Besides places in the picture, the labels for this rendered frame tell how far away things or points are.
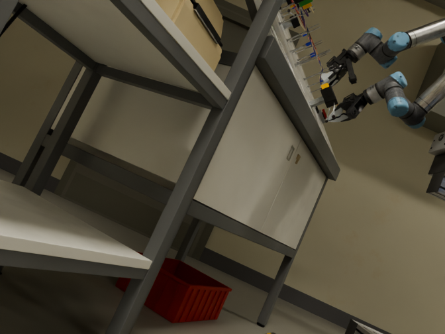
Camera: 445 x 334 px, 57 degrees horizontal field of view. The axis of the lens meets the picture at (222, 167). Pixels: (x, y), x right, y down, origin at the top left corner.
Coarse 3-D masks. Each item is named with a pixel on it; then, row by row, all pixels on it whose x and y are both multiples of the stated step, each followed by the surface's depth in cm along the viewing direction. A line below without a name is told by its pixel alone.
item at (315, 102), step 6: (324, 90) 156; (330, 90) 155; (324, 96) 155; (330, 96) 154; (312, 102) 158; (318, 102) 157; (324, 102) 154; (330, 102) 154; (336, 102) 155; (312, 108) 160
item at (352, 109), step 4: (360, 96) 179; (356, 100) 179; (360, 100) 178; (364, 100) 179; (352, 104) 178; (356, 104) 177; (360, 104) 178; (364, 104) 179; (348, 108) 178; (352, 108) 176; (356, 108) 177; (360, 108) 178; (348, 112) 175; (352, 112) 175; (356, 112) 176; (348, 116) 177; (352, 116) 176; (356, 116) 176
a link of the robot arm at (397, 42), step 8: (432, 24) 177; (440, 24) 176; (400, 32) 173; (408, 32) 176; (416, 32) 175; (424, 32) 175; (432, 32) 176; (440, 32) 177; (392, 40) 174; (400, 40) 173; (408, 40) 173; (416, 40) 176; (424, 40) 177; (384, 48) 181; (392, 48) 176; (400, 48) 174; (408, 48) 178; (392, 56) 182
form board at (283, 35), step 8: (256, 0) 110; (256, 8) 110; (280, 16) 199; (272, 32) 107; (280, 32) 144; (288, 32) 220; (280, 40) 128; (288, 40) 183; (288, 48) 157; (288, 56) 137; (296, 56) 204; (288, 64) 122; (296, 72) 149; (304, 72) 231; (296, 80) 131; (304, 88) 163; (304, 96) 142; (312, 96) 214; (312, 112) 154; (320, 120) 199; (320, 128) 169; (328, 144) 191
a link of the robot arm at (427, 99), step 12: (444, 72) 167; (432, 84) 169; (444, 84) 165; (420, 96) 171; (432, 96) 167; (444, 96) 168; (420, 108) 170; (432, 108) 170; (408, 120) 171; (420, 120) 172
